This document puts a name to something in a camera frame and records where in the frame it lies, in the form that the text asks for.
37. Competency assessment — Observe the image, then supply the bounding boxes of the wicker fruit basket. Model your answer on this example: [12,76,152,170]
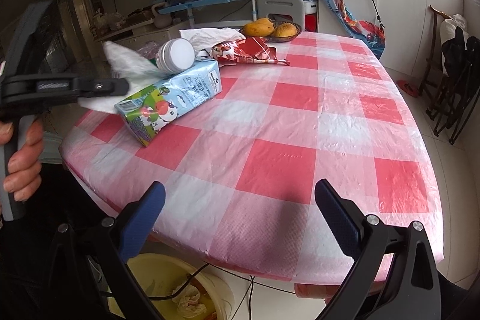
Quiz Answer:
[240,20,302,43]

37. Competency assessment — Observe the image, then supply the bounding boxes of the red white snack wrapper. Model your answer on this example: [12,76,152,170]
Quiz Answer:
[206,37,290,67]

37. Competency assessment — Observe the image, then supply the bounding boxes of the black cable on floor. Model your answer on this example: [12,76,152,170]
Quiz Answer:
[101,261,297,320]

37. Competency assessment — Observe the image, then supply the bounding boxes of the yellow plastic trash basin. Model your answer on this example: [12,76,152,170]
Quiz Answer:
[128,253,235,319]

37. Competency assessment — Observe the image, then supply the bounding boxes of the white plastic stool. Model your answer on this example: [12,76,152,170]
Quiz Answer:
[256,0,305,29]

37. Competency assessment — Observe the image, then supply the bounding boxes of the black folding chair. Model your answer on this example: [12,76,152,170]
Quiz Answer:
[426,27,479,145]

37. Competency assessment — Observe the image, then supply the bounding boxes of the yellow mango left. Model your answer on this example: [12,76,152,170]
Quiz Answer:
[241,18,275,37]

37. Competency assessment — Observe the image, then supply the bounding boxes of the pink kettlebell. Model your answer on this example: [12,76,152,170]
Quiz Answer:
[151,1,173,29]

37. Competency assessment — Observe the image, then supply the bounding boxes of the colourful kite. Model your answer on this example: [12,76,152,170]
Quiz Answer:
[322,0,386,59]

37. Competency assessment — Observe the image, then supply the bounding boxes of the cream tv cabinet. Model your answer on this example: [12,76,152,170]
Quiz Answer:
[94,19,190,50]

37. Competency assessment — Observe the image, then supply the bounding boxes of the white plastic bag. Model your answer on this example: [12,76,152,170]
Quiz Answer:
[179,28,246,54]

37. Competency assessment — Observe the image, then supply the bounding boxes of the pink checkered tablecloth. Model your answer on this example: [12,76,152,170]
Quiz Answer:
[60,32,443,285]

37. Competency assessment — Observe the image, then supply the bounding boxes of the white paper wrapper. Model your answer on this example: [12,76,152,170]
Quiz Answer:
[172,284,207,319]

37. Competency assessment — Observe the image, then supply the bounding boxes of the person's left hand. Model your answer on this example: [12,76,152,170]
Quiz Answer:
[3,118,44,202]

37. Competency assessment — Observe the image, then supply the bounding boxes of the yellow mango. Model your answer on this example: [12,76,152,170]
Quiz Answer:
[241,18,275,37]
[271,23,298,38]

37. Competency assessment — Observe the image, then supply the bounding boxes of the wooden chair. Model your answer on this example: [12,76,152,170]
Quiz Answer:
[413,5,449,98]

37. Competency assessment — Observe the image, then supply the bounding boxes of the milk carton with cartoon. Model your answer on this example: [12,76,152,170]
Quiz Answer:
[115,59,222,146]

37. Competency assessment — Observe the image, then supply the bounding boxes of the clear plastic bottle green label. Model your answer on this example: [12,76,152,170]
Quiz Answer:
[155,38,195,75]

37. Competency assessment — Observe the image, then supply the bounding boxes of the white stuffed bag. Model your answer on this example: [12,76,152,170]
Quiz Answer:
[438,13,470,63]

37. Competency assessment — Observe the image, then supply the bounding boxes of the yellow mango right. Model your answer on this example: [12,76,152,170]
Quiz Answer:
[271,23,298,38]

